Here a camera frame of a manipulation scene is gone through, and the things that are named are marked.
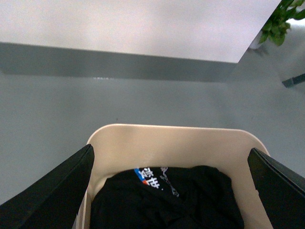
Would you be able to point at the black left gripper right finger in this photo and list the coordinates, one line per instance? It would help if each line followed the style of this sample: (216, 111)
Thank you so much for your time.
(281, 190)

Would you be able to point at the black printed t-shirt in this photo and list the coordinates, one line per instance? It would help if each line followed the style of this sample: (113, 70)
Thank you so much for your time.
(166, 198)

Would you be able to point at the cream plastic laundry hamper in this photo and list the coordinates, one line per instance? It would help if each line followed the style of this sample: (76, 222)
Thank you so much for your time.
(120, 147)

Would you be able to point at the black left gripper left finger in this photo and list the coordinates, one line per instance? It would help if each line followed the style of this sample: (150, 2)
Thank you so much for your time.
(54, 200)

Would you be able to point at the green potted plant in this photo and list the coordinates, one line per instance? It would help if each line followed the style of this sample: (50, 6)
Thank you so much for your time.
(276, 27)

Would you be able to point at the dark metal rack foot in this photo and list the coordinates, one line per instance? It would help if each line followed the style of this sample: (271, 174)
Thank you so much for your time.
(291, 82)

